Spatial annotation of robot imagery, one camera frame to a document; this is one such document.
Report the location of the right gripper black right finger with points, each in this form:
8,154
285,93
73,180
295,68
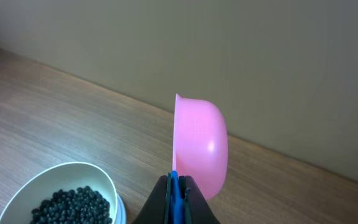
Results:
195,207

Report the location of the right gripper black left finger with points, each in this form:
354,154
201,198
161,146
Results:
157,206

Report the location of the pink scoop blue handle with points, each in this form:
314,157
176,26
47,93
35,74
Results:
200,150

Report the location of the white bowl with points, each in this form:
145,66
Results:
66,176

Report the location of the white digital kitchen scale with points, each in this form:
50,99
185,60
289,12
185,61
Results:
121,217

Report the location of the black beans in bowl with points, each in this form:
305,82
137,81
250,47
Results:
82,205

